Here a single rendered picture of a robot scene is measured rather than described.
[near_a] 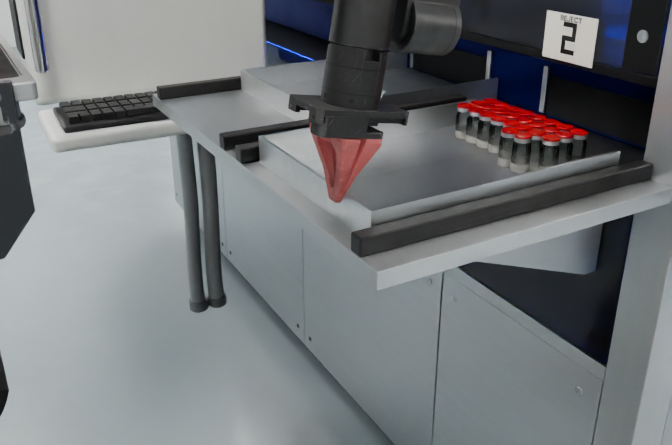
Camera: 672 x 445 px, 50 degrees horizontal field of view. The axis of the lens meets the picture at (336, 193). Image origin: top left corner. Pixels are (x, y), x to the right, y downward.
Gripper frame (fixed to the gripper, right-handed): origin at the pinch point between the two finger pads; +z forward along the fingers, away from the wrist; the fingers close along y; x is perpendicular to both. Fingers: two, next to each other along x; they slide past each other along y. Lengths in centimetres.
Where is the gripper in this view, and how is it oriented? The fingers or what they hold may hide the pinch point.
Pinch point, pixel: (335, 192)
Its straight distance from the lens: 71.3
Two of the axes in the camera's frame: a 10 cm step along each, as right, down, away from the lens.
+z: -1.4, 9.4, 3.0
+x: -5.0, -3.3, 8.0
